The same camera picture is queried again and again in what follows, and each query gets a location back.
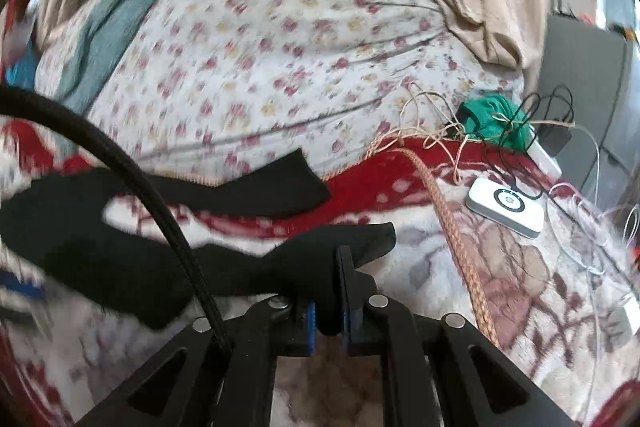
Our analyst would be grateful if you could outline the grey-blue fleece cloth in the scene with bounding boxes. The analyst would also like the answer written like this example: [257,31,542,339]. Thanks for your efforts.
[52,0,251,115]

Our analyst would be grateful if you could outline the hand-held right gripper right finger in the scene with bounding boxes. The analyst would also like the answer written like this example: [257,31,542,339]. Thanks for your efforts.
[336,246,576,427]

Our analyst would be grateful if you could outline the grey cabinet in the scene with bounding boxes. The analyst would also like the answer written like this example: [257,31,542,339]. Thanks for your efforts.
[537,14,636,172]

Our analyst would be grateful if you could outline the green cloth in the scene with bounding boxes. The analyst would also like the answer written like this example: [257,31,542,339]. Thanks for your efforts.
[457,94,533,152]

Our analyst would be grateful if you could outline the black braided cable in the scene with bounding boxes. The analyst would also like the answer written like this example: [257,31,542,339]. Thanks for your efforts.
[0,86,235,354]

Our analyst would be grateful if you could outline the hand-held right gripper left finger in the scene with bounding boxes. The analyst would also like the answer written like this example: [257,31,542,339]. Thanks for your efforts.
[75,296,317,427]

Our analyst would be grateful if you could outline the black pants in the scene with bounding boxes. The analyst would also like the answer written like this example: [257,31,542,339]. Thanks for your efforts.
[0,149,397,338]

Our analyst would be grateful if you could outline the white flat device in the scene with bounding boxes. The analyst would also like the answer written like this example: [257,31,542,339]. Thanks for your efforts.
[465,177,545,239]

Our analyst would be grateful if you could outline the thin white cable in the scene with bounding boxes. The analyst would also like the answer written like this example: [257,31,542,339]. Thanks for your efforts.
[547,122,640,408]

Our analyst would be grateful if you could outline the orange braided rope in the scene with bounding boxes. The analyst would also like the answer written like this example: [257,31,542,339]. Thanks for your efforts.
[367,147,501,348]

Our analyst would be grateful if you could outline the thin black cable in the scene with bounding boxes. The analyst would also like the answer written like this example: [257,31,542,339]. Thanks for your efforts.
[492,86,576,202]

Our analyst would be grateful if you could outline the white charger block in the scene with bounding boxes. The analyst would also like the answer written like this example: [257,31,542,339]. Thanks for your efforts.
[525,142,563,178]

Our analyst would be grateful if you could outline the thin beige cord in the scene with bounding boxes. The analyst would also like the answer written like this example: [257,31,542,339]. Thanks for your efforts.
[400,82,576,184]

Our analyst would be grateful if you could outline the red floral plush blanket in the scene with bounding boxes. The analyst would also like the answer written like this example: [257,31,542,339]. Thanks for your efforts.
[0,112,640,427]

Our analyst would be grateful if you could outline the black power adapter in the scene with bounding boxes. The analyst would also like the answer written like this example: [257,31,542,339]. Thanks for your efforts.
[542,122,573,155]

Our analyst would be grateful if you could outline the floral bed sheet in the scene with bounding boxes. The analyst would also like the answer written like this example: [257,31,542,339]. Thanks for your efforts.
[37,0,526,188]

